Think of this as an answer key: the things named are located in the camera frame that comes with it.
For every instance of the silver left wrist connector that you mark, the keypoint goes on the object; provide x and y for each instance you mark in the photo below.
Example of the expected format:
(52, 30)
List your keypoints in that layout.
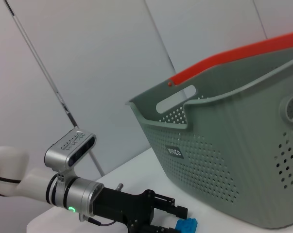
(119, 187)

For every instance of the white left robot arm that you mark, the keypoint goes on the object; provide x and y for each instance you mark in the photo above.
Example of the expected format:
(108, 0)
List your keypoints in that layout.
(10, 174)

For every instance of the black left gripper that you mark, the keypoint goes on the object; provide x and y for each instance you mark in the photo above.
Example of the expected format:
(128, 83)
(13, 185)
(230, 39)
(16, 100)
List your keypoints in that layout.
(122, 208)

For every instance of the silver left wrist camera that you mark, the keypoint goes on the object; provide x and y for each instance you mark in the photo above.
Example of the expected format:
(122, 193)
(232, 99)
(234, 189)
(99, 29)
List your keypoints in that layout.
(68, 153)

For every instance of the blue square toy plate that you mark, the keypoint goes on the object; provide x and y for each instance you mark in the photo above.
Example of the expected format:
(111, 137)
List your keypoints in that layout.
(186, 225)

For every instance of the grey perforated plastic storage bin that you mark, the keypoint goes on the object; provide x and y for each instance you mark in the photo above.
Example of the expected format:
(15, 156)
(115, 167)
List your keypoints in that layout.
(233, 150)

